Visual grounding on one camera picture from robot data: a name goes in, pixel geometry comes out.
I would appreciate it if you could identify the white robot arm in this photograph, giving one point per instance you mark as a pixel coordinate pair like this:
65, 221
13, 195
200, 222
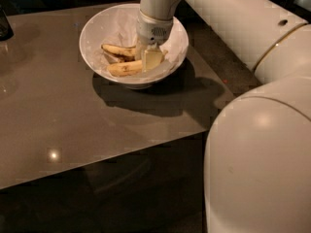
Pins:
257, 166

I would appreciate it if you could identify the white paper bowl liner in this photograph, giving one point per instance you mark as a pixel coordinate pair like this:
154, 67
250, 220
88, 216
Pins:
136, 48

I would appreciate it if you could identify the white bowl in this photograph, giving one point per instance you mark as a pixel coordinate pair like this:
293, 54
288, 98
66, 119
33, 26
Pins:
117, 26

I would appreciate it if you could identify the dark object at table edge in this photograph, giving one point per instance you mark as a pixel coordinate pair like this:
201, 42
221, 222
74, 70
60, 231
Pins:
6, 31

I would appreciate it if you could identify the yellow banana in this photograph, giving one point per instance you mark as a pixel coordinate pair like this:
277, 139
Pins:
123, 69
121, 53

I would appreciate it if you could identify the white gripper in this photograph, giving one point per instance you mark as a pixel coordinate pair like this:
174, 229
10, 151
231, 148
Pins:
152, 31

